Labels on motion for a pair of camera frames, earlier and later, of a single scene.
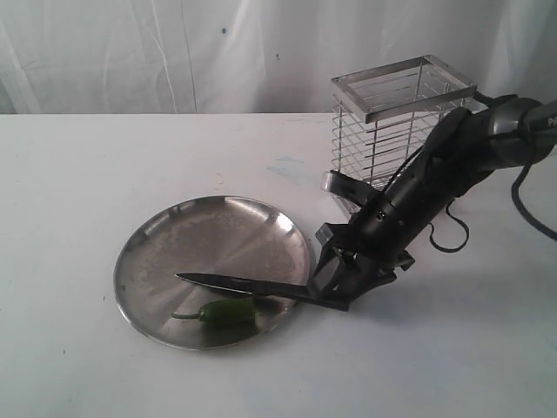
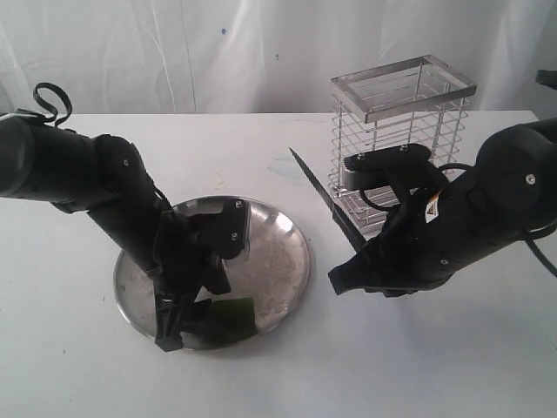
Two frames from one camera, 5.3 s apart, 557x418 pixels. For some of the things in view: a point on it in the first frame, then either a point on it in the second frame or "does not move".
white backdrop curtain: [257, 57] does not move
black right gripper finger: [340, 254] to [400, 291]
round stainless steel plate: [221, 235] does not move
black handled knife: [300, 293] to [354, 238]
